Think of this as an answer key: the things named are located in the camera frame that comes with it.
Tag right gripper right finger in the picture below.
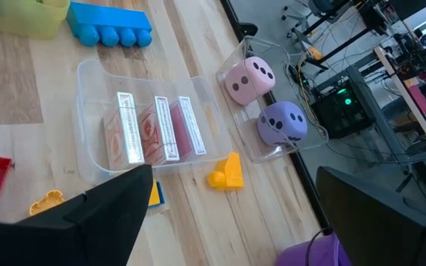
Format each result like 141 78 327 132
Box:
315 166 426 266

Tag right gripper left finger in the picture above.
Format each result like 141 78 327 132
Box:
0 164 154 266

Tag purple foam dice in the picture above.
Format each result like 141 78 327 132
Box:
256 100 309 148

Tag pink foam dice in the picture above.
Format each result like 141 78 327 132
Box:
223 55 277 107

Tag small yellow round piece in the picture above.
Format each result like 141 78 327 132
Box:
28 189 66 217

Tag purple plastic bucket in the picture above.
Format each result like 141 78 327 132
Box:
274 231 353 266

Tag small yellow brick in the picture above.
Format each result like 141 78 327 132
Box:
147 178 161 207

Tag small blue brick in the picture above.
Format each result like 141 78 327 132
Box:
157 180 166 206

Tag black computer tower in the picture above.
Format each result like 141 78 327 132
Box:
311 83 375 140

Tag small clear plastic container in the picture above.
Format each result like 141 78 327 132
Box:
72 58 233 185

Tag wooden desk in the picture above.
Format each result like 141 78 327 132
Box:
373 44 426 158

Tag yellow toy block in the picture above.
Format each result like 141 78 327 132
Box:
207 151 245 192

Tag large blue toy block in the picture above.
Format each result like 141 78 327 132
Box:
66 1 153 48

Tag clear plastic bin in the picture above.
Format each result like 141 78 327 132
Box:
215 35 329 164

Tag yellow translucent bin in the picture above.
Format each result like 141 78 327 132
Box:
0 0 72 41

